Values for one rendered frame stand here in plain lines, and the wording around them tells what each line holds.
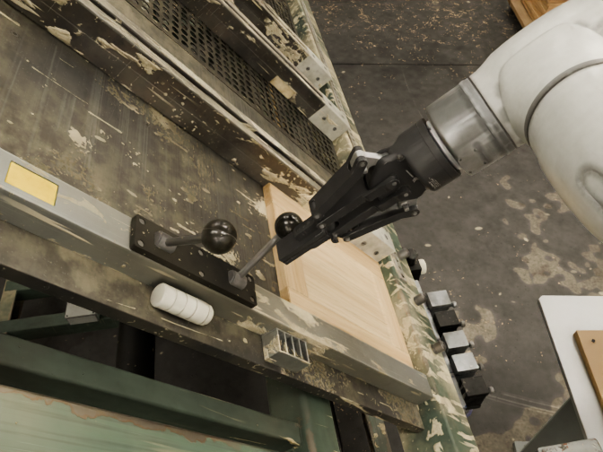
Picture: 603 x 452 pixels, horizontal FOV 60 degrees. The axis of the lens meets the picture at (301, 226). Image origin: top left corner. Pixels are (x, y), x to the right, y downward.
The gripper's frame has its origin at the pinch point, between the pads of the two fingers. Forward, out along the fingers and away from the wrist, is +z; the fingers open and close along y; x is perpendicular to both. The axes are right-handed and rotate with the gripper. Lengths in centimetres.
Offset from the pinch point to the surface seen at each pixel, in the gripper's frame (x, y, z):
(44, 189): 0.6, -26.3, 12.6
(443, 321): 23, 77, 11
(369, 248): 34, 50, 13
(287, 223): 2.4, -1.4, 0.7
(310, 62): 112, 46, 10
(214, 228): -5.0, -13.6, 1.5
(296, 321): 0.0, 13.9, 12.5
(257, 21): 112, 24, 13
